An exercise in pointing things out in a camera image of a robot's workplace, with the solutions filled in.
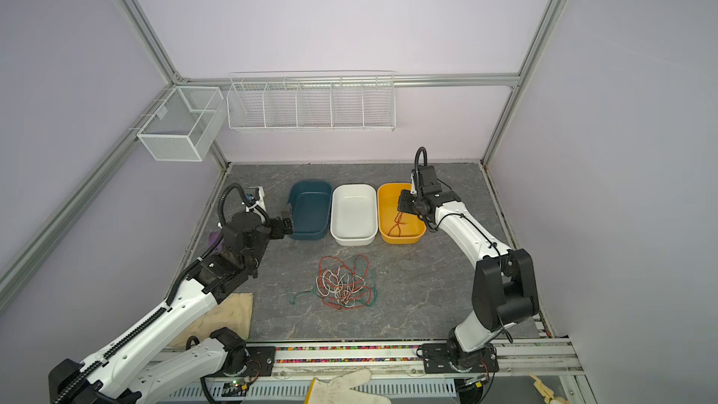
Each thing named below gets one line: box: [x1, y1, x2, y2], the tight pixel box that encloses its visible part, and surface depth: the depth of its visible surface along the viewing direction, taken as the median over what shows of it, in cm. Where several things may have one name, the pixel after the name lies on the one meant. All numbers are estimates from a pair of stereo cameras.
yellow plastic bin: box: [377, 182, 427, 246], surface depth 101 cm
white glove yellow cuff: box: [303, 368, 392, 404], surface depth 71 cm
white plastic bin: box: [330, 183, 379, 246], surface depth 107 cm
